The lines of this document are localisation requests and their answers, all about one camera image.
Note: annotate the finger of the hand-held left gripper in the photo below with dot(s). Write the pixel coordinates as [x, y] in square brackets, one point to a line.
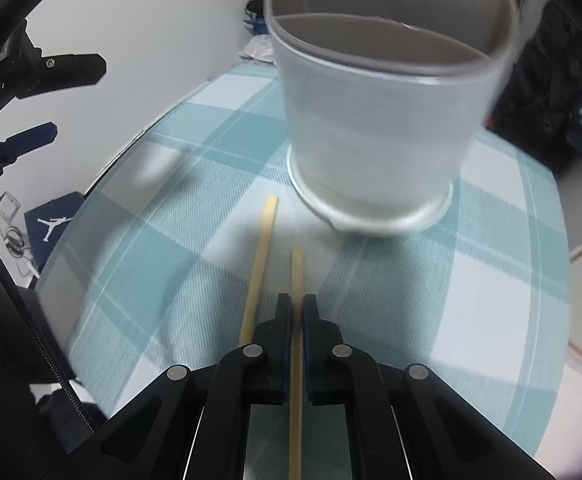
[71, 70]
[31, 137]

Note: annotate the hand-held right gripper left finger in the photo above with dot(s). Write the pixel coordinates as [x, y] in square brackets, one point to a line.
[285, 355]

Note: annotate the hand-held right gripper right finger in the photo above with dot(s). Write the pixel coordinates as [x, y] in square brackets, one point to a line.
[310, 360]

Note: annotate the pale wooden chopstick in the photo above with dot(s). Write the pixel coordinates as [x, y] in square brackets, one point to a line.
[297, 270]
[263, 255]

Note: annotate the white utensil holder grey insert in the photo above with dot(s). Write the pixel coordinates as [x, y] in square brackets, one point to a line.
[381, 125]

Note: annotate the clear plastic case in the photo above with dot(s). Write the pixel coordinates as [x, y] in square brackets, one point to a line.
[8, 206]

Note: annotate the dark blue shoe box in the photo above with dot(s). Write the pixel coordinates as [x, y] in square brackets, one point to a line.
[46, 230]

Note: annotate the white plastic parcel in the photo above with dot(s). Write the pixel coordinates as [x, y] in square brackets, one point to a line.
[260, 50]

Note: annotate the black clothing pile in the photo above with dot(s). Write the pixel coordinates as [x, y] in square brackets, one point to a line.
[256, 7]

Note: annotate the black backpack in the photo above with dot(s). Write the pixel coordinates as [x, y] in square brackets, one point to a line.
[536, 100]

